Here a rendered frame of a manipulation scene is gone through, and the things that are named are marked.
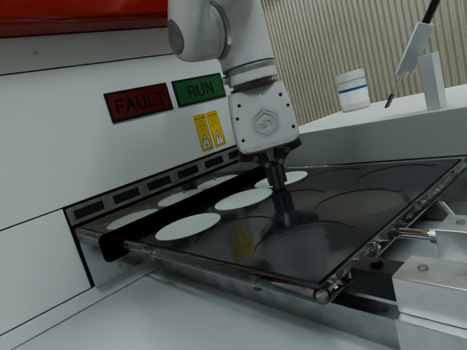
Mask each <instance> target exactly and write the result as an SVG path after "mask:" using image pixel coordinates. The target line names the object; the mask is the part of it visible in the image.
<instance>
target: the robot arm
mask: <svg viewBox="0 0 467 350"><path fill-rule="evenodd" d="M167 27H168V36H169V43H170V46H171V49H172V51H173V53H174V54H175V56H176V57H177V58H178V59H180V60H182V61H185V62H189V63H195V62H200V61H205V60H212V59H218V61H219V62H220V65H221V68H222V73H223V75H225V76H224V77H222V82H223V84H224V85H228V86H229V89H231V88H233V89H234V91H231V94H230V95H228V105H229V114H230V119H231V126H232V130H233V136H234V139H235V142H236V146H237V148H238V159H239V161H240V162H242V163H249V162H256V163H257V164H259V165H261V166H262V167H264V168H265V173H266V176H267V180H268V184H269V186H272V187H273V188H274V189H275V190H276V191H277V190H279V189H284V188H286V186H285V183H284V182H286V181H287V178H286V173H285V169H284V163H285V159H286V157H287V156H288V154H289V153H290V151H292V150H293V149H296V148H298V147H299V146H300V145H301V144H302V143H301V140H300V139H299V137H300V131H299V127H298V124H297V120H296V117H295V113H294V111H293V107H292V105H291V102H290V99H289V96H288V93H287V91H286V89H285V87H284V84H283V82H282V81H278V82H277V80H276V79H272V77H273V76H276V75H278V73H277V68H276V65H275V60H274V57H273V53H272V48H271V45H270V39H269V36H268V31H267V28H266V25H265V19H264V16H263V11H262V7H261V2H260V0H168V3H167ZM268 149H273V153H274V161H273V162H274V164H273V165H272V163H271V162H270V160H269V158H268V155H267V153H266V152H265V151H266V150H268ZM253 153H256V154H253Z"/></svg>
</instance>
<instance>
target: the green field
mask: <svg viewBox="0 0 467 350"><path fill-rule="evenodd" d="M174 85H175V88H176V91H177V95H178V98H179V102H180V104H181V105H182V104H185V103H190V102H194V101H199V100H202V99H208V98H211V97H217V96H220V95H223V94H224V90H223V87H222V82H221V80H220V75H215V76H209V77H204V78H198V79H193V80H189V81H182V82H178V83H174Z"/></svg>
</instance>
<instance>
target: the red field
mask: <svg viewBox="0 0 467 350"><path fill-rule="evenodd" d="M107 98H108V102H109V104H110V108H111V110H112V113H113V116H114V119H115V120H117V119H122V118H126V117H131V116H134V115H140V114H143V113H149V112H152V111H155V110H161V109H164V108H169V107H171V104H170V100H169V97H168V95H167V90H166V87H165V85H160V86H156V87H149V88H145V89H141V90H134V91H130V92H123V93H119V94H112V95H108V96H107Z"/></svg>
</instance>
